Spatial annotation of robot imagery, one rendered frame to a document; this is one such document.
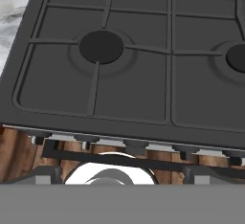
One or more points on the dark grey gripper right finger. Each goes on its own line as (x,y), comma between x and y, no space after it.
(199,171)

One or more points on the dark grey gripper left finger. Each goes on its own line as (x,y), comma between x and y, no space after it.
(48,172)

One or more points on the dark hob knob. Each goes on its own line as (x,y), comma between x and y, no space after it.
(186,151)
(39,136)
(136,146)
(235,157)
(86,139)

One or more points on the white round object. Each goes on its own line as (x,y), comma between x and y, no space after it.
(83,175)

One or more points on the black gas hob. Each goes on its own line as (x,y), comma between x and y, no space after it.
(137,84)

